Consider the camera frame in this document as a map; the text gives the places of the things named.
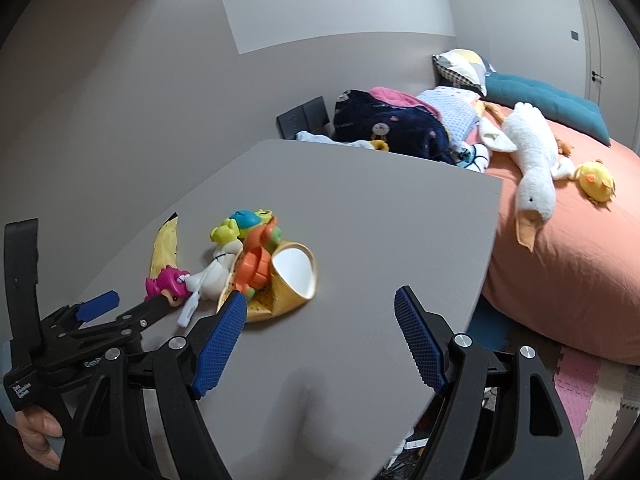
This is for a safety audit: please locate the light blue knit blanket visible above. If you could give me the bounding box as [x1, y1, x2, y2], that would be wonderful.
[417, 86, 483, 143]

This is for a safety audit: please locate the white cloth with black lines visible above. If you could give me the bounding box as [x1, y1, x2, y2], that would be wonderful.
[452, 142, 493, 173]

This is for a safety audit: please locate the navy printed blanket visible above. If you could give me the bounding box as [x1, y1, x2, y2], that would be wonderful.
[332, 89, 451, 163]

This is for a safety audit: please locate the person's left hand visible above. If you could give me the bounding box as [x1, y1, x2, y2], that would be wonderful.
[10, 404, 66, 471]

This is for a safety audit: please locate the yellow snack wrapper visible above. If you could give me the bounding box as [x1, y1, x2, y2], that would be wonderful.
[150, 211, 182, 281]

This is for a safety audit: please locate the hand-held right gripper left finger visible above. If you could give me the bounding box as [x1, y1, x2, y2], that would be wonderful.
[62, 290, 248, 480]

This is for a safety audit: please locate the pink toy figure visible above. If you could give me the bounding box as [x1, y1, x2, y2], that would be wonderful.
[145, 266, 192, 306]

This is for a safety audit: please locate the small white plastic piece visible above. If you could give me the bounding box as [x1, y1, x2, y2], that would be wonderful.
[177, 292, 203, 328]

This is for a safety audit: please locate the white goose plush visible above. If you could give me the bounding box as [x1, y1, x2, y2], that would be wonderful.
[480, 101, 576, 253]

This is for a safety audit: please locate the pink cloth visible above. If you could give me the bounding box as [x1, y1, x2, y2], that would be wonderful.
[369, 86, 431, 111]

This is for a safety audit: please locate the teal cushion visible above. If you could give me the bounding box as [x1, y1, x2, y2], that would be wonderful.
[482, 72, 612, 147]

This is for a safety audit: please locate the teal green toy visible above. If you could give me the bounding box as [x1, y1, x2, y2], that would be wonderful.
[229, 208, 278, 241]

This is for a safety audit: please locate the black wall socket panel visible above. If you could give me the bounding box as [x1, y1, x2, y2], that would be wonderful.
[276, 96, 331, 140]

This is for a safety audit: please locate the yellow chick plush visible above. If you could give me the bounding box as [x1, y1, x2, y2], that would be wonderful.
[572, 158, 617, 206]

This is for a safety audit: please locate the foam puzzle floor mat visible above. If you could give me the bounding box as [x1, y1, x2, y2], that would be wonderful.
[467, 305, 640, 466]

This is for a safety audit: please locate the orange turtle toy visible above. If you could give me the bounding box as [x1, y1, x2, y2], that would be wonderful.
[234, 222, 283, 301]

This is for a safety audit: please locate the orange and yellow toy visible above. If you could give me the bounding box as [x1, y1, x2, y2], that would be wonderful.
[217, 241, 319, 324]

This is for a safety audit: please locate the white door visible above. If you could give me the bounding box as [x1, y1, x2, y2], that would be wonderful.
[575, 0, 621, 106]

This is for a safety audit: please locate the plain white cloth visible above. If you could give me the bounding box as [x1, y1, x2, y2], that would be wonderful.
[295, 130, 376, 151]

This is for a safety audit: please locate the white toy figure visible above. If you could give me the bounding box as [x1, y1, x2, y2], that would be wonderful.
[189, 239, 245, 301]

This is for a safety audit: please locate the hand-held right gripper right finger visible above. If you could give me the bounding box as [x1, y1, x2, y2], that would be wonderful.
[394, 285, 586, 480]

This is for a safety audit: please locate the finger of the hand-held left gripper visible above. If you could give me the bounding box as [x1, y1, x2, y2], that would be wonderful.
[40, 291, 120, 333]
[55, 294, 171, 348]

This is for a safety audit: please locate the checkered patchwork pillow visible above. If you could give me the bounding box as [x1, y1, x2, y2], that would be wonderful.
[432, 49, 496, 97]

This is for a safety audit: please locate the bed with orange sheet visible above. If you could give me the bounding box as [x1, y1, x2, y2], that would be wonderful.
[480, 110, 640, 366]

